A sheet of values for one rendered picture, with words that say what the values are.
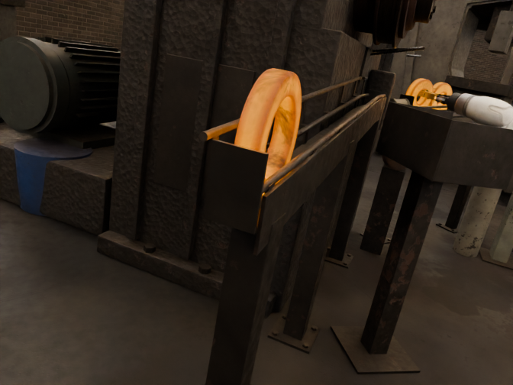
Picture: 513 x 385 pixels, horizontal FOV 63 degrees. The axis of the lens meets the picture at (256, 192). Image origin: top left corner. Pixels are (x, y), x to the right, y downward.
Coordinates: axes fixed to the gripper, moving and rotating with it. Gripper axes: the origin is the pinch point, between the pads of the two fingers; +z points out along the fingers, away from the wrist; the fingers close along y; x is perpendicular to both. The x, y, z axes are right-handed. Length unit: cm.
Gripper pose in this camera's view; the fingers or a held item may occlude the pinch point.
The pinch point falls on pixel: (420, 92)
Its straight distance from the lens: 209.1
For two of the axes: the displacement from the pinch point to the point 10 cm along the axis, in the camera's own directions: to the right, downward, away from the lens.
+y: 8.3, -0.4, 5.6
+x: 2.0, -9.1, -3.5
